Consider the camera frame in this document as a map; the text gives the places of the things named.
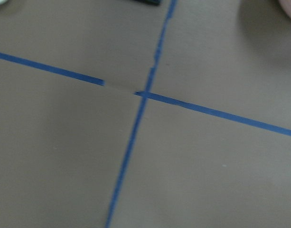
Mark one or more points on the pink bowl with ice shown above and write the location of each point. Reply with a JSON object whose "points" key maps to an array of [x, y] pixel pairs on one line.
{"points": [[286, 6]]}

